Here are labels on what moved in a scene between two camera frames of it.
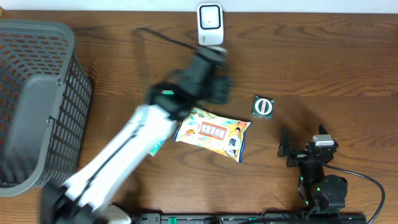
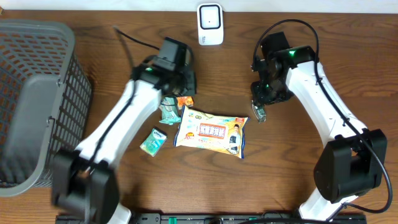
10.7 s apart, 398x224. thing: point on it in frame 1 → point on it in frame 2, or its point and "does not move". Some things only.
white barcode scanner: x=210 y=23 does not move
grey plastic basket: x=45 y=91 does not move
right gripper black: x=297 y=155 → x=258 y=96
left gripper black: x=210 y=65 → x=173 y=101
